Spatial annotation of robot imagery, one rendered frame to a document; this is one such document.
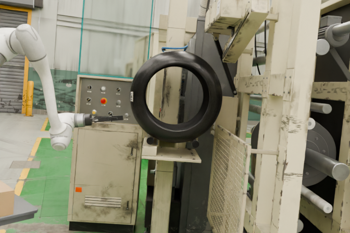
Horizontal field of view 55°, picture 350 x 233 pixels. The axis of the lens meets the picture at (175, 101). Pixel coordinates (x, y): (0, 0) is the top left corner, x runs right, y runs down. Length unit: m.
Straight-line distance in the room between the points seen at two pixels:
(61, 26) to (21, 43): 9.22
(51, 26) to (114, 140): 8.54
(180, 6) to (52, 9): 8.86
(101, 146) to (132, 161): 0.27
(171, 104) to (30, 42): 1.05
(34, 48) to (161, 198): 1.37
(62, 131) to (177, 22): 1.09
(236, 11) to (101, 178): 1.70
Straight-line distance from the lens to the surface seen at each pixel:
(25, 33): 1.92
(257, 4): 1.83
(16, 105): 11.16
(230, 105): 2.42
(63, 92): 10.99
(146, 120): 2.06
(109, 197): 2.89
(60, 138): 2.06
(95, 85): 2.81
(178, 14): 2.48
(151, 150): 2.10
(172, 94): 2.43
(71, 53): 11.07
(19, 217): 1.69
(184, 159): 2.12
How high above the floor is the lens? 1.26
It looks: 3 degrees down
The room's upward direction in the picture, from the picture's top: 5 degrees clockwise
